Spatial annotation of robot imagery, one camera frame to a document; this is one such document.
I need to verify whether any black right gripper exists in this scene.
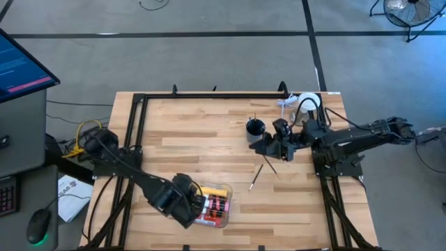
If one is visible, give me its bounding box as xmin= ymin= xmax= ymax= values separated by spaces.
xmin=249 ymin=130 xmax=309 ymax=162

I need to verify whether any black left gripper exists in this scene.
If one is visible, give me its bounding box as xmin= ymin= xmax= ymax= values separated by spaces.
xmin=149 ymin=184 xmax=207 ymax=229

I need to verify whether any black makeup pencil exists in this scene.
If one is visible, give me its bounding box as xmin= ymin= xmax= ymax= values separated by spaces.
xmin=263 ymin=155 xmax=280 ymax=177

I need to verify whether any dark blue cup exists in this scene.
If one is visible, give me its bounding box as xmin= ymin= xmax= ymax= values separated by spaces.
xmin=245 ymin=118 xmax=266 ymax=144

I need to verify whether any large red paint bottle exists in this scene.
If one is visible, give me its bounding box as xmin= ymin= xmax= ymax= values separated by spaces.
xmin=194 ymin=215 xmax=229 ymax=228

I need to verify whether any large yellow paint bottle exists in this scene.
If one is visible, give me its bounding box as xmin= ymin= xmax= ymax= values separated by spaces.
xmin=199 ymin=187 xmax=228 ymax=198

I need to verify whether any clear plastic bin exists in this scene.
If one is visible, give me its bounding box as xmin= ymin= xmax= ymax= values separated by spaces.
xmin=153 ymin=181 xmax=233 ymax=229

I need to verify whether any white paper booklet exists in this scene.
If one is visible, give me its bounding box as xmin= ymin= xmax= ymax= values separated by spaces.
xmin=57 ymin=174 xmax=94 ymax=223

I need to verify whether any black computer mouse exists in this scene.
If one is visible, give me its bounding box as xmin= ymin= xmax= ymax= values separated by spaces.
xmin=26 ymin=208 xmax=52 ymax=245

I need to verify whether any grey floor equipment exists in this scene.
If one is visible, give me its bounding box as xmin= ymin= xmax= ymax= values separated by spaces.
xmin=414 ymin=125 xmax=446 ymax=169

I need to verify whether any grey desk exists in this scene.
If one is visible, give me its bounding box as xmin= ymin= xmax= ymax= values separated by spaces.
xmin=0 ymin=89 xmax=59 ymax=251

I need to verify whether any black keyboard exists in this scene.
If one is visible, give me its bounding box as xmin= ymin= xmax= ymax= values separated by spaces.
xmin=0 ymin=175 xmax=20 ymax=218

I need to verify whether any black floor fan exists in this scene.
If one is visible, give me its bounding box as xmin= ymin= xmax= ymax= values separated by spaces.
xmin=369 ymin=0 xmax=446 ymax=43

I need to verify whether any computer monitor blue screen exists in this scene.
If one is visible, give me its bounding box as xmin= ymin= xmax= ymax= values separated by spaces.
xmin=0 ymin=28 xmax=61 ymax=105

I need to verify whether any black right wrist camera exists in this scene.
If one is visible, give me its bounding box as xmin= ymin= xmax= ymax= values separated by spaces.
xmin=272 ymin=118 xmax=292 ymax=139

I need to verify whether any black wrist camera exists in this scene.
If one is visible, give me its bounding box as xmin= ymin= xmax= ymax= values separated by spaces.
xmin=172 ymin=173 xmax=193 ymax=192
xmin=272 ymin=118 xmax=292 ymax=139

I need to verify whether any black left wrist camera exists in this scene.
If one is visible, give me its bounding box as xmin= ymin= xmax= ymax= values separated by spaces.
xmin=172 ymin=173 xmax=193 ymax=192

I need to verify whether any white lamp cable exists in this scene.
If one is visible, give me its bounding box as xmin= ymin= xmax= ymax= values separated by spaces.
xmin=277 ymin=92 xmax=300 ymax=119

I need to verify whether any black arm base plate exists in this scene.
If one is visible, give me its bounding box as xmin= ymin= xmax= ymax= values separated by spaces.
xmin=92 ymin=149 xmax=144 ymax=178
xmin=312 ymin=149 xmax=364 ymax=178

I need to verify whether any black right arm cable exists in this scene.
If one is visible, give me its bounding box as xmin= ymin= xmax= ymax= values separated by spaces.
xmin=291 ymin=97 xmax=367 ymax=132

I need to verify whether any yellow cable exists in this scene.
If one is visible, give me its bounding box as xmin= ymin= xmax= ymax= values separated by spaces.
xmin=62 ymin=119 xmax=104 ymax=160

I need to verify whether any black floor cable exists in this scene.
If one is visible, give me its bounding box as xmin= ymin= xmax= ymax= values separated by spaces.
xmin=138 ymin=0 xmax=171 ymax=12
xmin=45 ymin=100 xmax=114 ymax=107

